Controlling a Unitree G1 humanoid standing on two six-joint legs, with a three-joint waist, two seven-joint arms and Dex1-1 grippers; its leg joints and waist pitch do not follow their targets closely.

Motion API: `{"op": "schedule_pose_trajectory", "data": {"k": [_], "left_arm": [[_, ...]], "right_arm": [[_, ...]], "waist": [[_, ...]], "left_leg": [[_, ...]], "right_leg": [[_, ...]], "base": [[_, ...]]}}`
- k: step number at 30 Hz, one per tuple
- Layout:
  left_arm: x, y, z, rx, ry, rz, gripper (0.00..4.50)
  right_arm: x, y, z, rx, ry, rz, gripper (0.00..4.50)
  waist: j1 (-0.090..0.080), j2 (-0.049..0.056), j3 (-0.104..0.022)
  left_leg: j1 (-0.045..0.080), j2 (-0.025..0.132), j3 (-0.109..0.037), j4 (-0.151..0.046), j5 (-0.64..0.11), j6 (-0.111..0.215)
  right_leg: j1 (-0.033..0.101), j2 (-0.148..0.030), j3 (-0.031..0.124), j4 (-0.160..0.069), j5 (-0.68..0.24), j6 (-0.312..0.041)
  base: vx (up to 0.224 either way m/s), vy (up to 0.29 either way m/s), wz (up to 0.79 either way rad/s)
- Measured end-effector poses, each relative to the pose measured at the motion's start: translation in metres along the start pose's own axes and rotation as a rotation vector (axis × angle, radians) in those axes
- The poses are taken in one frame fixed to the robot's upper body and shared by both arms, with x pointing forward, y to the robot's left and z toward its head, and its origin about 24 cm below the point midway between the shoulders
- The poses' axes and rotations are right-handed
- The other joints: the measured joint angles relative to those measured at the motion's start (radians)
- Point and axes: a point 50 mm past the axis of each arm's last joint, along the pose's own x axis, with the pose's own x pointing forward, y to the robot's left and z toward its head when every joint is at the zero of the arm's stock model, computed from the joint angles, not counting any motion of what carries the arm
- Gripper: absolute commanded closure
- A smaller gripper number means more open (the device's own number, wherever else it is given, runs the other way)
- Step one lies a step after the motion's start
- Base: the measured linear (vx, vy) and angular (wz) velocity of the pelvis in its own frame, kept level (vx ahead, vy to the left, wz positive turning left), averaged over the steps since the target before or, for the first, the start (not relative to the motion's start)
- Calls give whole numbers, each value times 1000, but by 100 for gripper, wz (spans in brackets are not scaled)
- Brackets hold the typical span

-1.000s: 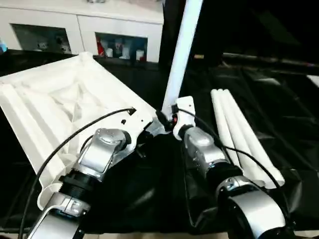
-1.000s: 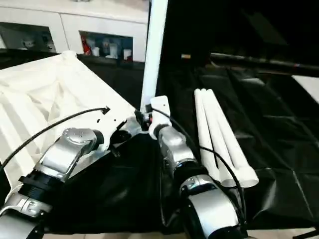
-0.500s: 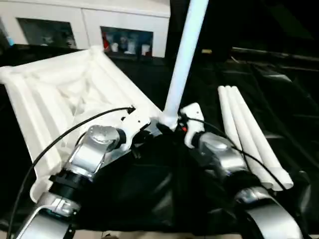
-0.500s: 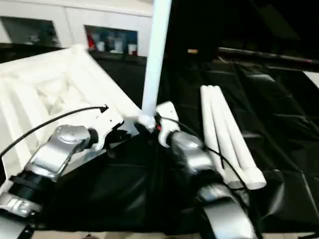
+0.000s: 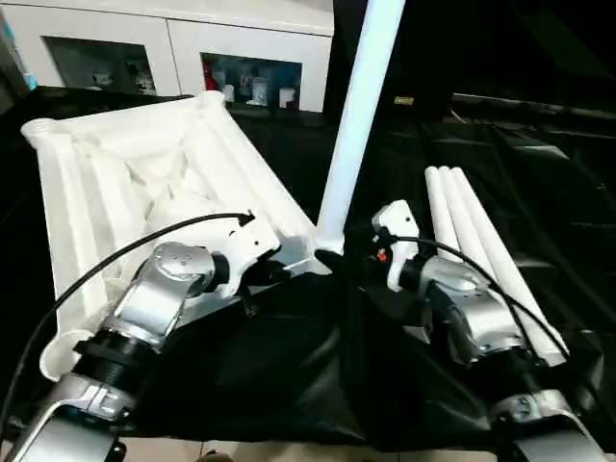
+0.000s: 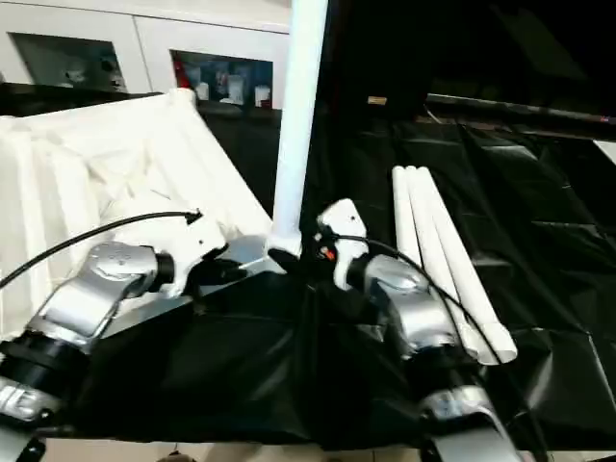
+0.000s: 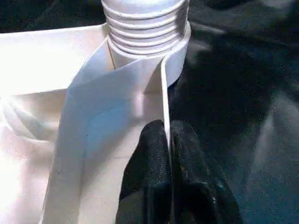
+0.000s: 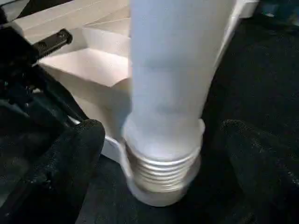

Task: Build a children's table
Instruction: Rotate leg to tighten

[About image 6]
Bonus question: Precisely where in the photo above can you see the white plastic table top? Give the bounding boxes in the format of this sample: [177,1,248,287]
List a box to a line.
[0,89,276,339]

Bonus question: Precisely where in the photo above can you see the white flat board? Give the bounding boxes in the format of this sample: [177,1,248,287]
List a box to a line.
[594,139,616,167]

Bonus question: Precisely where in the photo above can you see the black plastic table mat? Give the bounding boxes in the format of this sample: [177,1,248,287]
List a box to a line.
[0,81,616,452]

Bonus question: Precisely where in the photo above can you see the white plastic table leg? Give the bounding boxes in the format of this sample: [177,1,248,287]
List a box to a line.
[402,165,502,368]
[413,166,520,363]
[267,0,331,276]
[391,166,464,310]

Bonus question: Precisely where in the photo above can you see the red cabinet item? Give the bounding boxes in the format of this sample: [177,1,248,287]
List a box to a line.
[171,53,190,88]

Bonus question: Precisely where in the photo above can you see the long dark metal rod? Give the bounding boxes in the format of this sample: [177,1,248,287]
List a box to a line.
[425,93,616,132]

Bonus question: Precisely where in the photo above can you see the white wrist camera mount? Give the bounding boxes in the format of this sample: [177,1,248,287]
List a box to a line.
[166,216,231,298]
[316,197,371,291]

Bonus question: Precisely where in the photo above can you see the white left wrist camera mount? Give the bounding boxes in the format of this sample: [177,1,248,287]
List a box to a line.
[166,216,231,298]

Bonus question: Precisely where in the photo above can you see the white glass-door cabinet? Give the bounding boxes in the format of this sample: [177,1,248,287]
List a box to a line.
[0,0,293,113]

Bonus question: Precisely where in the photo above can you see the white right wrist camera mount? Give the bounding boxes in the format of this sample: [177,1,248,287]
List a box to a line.
[316,197,371,291]

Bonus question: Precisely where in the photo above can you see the large black backdrop sheet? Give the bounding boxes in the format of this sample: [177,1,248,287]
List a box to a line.
[317,0,616,122]

